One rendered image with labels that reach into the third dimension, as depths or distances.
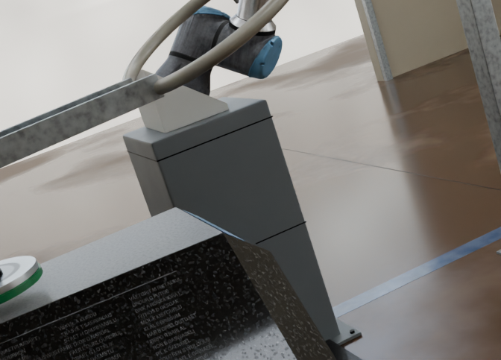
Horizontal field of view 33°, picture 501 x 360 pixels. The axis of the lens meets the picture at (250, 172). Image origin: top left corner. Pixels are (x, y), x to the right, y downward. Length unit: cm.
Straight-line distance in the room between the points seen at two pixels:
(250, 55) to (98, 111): 110
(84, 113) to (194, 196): 105
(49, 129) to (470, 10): 174
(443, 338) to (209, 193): 85
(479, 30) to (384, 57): 449
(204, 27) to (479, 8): 92
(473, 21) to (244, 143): 88
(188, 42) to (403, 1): 500
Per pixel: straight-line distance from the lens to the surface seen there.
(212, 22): 277
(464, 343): 271
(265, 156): 271
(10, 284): 157
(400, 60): 759
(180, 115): 268
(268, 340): 149
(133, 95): 169
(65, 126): 163
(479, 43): 299
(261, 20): 165
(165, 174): 261
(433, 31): 777
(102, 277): 158
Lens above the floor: 124
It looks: 13 degrees down
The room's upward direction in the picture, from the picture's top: 18 degrees counter-clockwise
